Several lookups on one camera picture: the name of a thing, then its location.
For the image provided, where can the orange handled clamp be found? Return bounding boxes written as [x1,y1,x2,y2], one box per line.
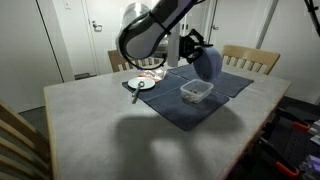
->
[258,138,300,179]

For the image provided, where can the dark blue mat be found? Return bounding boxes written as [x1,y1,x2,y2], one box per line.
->
[138,73,229,131]
[170,65,253,98]

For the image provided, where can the orange snack packet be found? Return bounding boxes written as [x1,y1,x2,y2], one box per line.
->
[139,69,166,82]

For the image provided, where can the dark blue mat right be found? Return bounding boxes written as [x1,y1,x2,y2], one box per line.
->
[170,65,253,98]

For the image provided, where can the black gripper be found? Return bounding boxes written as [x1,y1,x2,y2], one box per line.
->
[179,29,212,64]

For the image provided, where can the metal spoon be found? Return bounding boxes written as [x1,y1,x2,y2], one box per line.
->
[132,81,145,104]

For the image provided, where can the small white plate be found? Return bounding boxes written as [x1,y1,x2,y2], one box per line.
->
[128,77,155,90]

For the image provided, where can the silver door handle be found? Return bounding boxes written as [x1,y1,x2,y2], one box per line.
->
[92,21,103,32]

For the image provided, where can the wooden chair left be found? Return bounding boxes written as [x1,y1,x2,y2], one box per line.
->
[221,45,280,75]

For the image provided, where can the near wooden chair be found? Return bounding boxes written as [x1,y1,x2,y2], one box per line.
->
[0,101,53,180]

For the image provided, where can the white light switch plate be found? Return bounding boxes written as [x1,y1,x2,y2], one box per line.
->
[64,0,72,10]

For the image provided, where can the clear plastic container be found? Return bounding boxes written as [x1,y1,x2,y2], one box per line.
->
[180,79,214,103]

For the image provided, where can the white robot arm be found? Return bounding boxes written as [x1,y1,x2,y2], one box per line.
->
[116,0,205,70]

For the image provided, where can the wooden chair right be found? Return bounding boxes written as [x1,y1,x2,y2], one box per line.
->
[108,50,163,72]

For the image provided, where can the pile of brown nuts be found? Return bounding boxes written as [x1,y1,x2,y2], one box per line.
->
[185,89,201,101]

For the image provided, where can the dark blue mat left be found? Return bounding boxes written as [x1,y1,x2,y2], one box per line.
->
[138,73,229,131]

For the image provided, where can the blue plastic bowl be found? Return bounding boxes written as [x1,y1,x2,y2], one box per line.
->
[193,47,222,81]

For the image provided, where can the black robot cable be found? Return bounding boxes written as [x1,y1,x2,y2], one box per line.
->
[117,9,171,71]

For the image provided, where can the wooden chair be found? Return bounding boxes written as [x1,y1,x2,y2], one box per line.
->
[221,45,280,75]
[108,50,163,72]
[0,101,53,180]

